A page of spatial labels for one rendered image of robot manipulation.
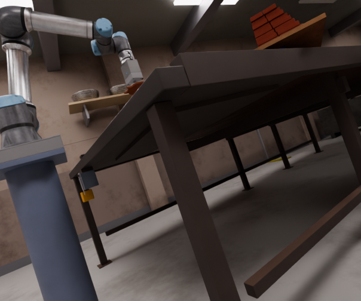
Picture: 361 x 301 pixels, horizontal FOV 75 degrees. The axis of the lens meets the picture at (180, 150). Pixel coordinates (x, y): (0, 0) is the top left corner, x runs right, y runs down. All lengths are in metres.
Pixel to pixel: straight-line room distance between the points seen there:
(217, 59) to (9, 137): 0.79
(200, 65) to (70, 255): 0.80
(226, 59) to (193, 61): 0.13
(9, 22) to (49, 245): 0.91
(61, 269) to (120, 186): 3.21
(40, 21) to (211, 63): 0.82
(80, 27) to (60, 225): 0.85
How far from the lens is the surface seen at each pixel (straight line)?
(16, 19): 1.30
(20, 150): 0.99
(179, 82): 0.61
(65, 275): 1.04
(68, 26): 1.28
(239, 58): 0.80
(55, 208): 1.02
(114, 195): 4.15
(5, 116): 1.11
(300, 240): 1.02
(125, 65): 1.35
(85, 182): 1.84
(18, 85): 1.31
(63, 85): 4.50
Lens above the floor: 0.68
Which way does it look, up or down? 2 degrees up
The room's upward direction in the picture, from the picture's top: 19 degrees counter-clockwise
